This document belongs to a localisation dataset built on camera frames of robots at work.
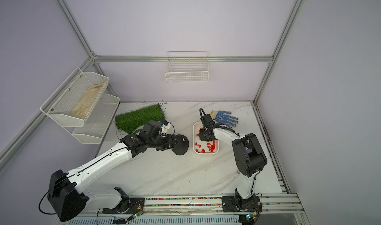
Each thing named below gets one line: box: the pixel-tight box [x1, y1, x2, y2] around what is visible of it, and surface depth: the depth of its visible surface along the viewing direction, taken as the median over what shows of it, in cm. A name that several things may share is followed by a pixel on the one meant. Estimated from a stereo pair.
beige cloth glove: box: [70, 82, 106, 120], surface depth 81 cm
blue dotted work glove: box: [210, 110, 239, 128], surface depth 113 cm
